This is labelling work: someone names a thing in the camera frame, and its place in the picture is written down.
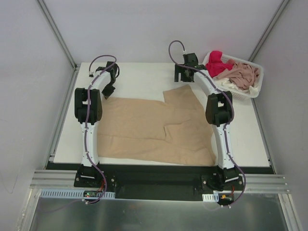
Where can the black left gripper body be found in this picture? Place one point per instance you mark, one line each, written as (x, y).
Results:
(108, 89)

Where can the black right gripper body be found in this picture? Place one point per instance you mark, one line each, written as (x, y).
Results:
(181, 74)

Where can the beige t shirt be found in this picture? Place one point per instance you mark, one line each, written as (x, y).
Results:
(173, 131)

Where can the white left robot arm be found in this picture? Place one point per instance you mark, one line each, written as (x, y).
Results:
(88, 111)

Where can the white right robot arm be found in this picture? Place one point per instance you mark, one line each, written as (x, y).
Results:
(219, 114)

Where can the pink red shirt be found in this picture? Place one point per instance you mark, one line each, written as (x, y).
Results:
(215, 66)

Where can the dusty pink shirt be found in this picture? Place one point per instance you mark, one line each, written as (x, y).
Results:
(243, 75)

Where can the white plastic laundry basket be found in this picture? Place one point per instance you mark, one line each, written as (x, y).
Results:
(225, 58)

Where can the cream white shirt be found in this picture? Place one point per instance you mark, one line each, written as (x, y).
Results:
(227, 85)

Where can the left aluminium frame post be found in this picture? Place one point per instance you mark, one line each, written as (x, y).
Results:
(54, 28)

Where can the aluminium frame post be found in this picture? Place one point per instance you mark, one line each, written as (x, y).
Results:
(54, 28)
(269, 28)

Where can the right aluminium frame post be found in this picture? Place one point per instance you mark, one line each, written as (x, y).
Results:
(269, 28)

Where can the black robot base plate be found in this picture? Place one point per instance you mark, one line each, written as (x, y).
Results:
(173, 193)

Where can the right white cable duct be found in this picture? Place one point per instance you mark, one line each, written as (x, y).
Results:
(210, 197)

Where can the aluminium front rail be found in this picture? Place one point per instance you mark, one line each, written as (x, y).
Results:
(251, 183)

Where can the white slotted cable duct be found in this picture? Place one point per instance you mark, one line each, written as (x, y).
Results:
(75, 194)

